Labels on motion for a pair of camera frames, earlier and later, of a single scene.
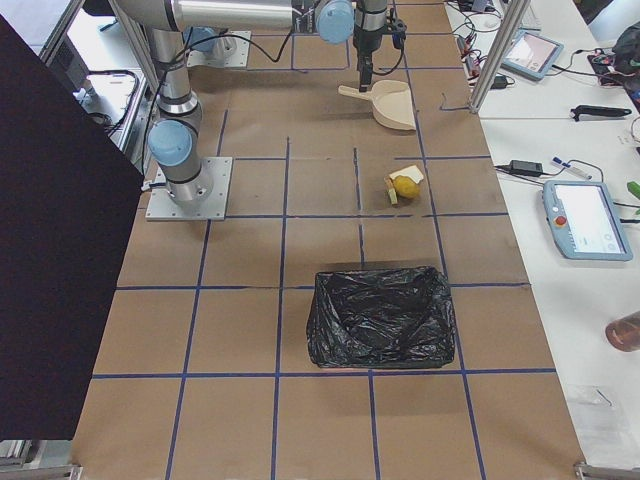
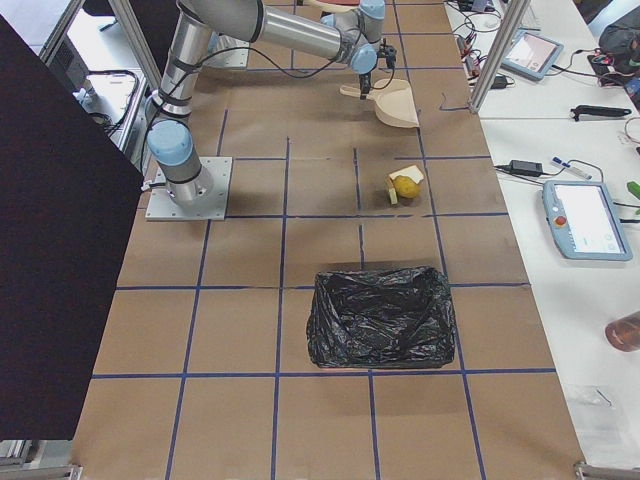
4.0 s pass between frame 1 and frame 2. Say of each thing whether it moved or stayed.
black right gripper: moved
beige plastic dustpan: stayed
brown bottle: stayed
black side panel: stayed
